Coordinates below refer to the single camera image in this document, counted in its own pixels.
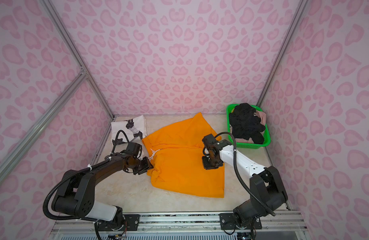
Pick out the orange garment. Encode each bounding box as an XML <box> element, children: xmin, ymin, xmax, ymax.
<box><xmin>142</xmin><ymin>113</ymin><xmax>225</xmax><ymax>198</ymax></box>

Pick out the white t-shirt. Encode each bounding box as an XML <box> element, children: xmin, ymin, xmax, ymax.
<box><xmin>111</xmin><ymin>115</ymin><xmax>147</xmax><ymax>146</ymax></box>

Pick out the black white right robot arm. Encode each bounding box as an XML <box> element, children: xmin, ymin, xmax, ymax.
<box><xmin>202</xmin><ymin>132</ymin><xmax>288</xmax><ymax>228</ymax></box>

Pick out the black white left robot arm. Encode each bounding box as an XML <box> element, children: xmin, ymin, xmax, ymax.
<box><xmin>42</xmin><ymin>143</ymin><xmax>153</xmax><ymax>230</ymax></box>

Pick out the black garment in basket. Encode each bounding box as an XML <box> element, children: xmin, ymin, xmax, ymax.
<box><xmin>228</xmin><ymin>103</ymin><xmax>266</xmax><ymax>145</ymax></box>

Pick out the pink beige garment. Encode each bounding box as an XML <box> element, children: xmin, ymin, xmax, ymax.
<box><xmin>257</xmin><ymin>111</ymin><xmax>267</xmax><ymax>126</ymax></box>

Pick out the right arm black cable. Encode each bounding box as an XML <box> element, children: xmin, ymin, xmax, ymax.
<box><xmin>214</xmin><ymin>131</ymin><xmax>277</xmax><ymax>217</ymax></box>

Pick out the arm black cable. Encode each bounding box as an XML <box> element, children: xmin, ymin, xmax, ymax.
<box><xmin>42</xmin><ymin>129</ymin><xmax>131</xmax><ymax>221</ymax></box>
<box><xmin>214</xmin><ymin>131</ymin><xmax>277</xmax><ymax>217</ymax></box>

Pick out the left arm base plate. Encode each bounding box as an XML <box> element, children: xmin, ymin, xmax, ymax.
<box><xmin>95</xmin><ymin>213</ymin><xmax>140</xmax><ymax>232</ymax></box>

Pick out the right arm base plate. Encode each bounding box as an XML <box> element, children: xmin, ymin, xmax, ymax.
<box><xmin>219</xmin><ymin>213</ymin><xmax>262</xmax><ymax>230</ymax></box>

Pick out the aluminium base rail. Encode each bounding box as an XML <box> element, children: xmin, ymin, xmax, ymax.
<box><xmin>49</xmin><ymin>209</ymin><xmax>308</xmax><ymax>238</ymax></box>

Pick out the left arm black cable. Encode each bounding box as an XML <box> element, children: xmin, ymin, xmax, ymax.
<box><xmin>42</xmin><ymin>129</ymin><xmax>131</xmax><ymax>221</ymax></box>

